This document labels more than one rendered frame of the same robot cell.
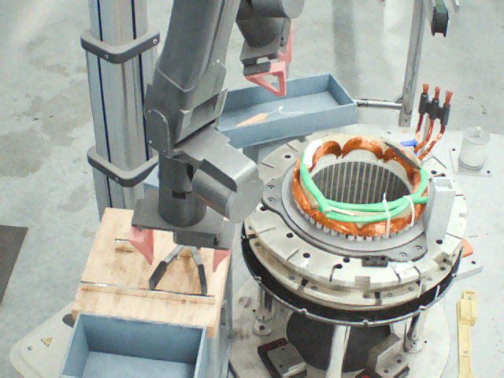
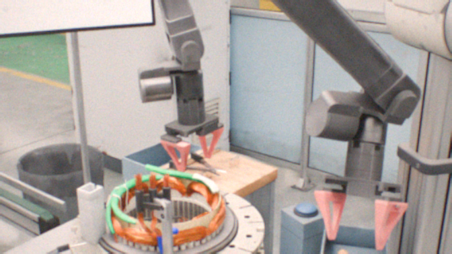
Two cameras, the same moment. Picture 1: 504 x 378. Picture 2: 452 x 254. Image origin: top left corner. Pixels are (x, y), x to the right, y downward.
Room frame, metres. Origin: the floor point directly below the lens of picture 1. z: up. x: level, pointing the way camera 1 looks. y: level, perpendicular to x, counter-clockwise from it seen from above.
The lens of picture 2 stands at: (1.38, -0.77, 1.57)
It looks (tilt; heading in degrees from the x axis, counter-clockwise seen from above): 20 degrees down; 124
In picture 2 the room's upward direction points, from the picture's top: straight up
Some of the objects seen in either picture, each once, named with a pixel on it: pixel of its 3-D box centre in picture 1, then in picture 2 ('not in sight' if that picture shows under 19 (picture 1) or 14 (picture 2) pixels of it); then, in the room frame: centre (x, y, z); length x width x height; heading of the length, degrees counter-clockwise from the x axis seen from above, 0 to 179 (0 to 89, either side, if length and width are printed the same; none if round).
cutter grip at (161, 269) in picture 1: (157, 274); (196, 157); (0.69, 0.12, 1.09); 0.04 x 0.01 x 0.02; 160
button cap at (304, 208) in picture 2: not in sight; (306, 208); (0.96, 0.12, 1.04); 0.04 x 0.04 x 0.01
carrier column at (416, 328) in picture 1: (424, 297); not in sight; (0.82, -0.28, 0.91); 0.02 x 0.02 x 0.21
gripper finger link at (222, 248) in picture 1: (204, 242); (184, 148); (0.71, 0.06, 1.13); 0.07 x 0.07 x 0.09; 85
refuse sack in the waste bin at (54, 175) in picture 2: not in sight; (64, 192); (-0.56, 0.73, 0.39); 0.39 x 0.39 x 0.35
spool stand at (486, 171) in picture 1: (474, 145); not in sight; (1.32, -0.48, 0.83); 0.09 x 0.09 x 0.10; 87
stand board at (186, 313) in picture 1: (156, 268); (214, 175); (0.74, 0.13, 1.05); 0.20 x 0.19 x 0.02; 175
